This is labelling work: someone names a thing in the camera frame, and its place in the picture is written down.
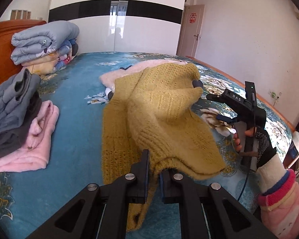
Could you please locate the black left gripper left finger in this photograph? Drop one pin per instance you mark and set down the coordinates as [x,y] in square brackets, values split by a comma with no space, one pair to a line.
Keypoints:
[100,211]

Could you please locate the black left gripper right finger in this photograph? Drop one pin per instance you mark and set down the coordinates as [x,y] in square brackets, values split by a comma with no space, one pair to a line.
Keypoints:
[209,211]

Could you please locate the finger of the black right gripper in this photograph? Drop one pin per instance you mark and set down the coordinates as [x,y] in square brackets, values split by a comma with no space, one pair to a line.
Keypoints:
[211,97]
[226,119]

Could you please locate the mustard yellow knit sweater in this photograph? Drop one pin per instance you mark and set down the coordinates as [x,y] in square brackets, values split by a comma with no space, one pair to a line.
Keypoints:
[151,110]

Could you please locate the pink white sleeved forearm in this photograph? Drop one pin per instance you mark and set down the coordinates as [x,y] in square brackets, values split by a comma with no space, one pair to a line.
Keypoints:
[279,199]

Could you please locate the hand in black glove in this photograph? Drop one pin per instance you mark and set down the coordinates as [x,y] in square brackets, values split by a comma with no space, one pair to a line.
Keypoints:
[265,150]

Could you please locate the teal floral bed blanket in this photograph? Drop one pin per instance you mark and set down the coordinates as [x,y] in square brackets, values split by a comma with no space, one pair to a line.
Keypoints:
[28,199]

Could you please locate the pinkish room door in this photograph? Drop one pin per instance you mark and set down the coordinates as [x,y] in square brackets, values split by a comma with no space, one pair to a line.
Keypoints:
[191,24]

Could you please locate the folded pink fleece garment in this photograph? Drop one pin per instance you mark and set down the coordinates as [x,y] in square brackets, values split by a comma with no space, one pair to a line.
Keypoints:
[35,151]

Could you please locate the dark navy garment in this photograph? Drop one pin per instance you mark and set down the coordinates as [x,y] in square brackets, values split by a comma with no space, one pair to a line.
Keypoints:
[110,95]

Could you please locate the pale pink fluffy garment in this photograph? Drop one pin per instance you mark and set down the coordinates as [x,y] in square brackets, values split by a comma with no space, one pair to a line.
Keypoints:
[108,79]

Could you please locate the folded dark charcoal garment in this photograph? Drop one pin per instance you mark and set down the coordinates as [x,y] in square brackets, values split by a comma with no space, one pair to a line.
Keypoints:
[13,139]

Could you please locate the white black glossy wardrobe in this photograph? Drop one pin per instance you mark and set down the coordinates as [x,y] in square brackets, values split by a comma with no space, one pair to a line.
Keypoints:
[123,25]

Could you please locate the folded grey garment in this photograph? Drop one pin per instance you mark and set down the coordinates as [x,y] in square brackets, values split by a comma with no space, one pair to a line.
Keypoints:
[15,95]

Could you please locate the folded yellow patterned blanket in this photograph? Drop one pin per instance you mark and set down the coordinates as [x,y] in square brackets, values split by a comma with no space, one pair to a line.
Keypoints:
[54,61]

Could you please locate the orange wooden headboard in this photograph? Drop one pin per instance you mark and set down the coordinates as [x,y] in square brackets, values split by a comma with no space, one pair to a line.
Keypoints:
[7,29]

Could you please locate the folded light blue quilt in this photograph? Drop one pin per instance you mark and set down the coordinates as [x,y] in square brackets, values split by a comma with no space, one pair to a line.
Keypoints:
[40,40]

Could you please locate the wall power socket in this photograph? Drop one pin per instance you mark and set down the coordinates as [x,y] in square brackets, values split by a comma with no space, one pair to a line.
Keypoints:
[274,96]

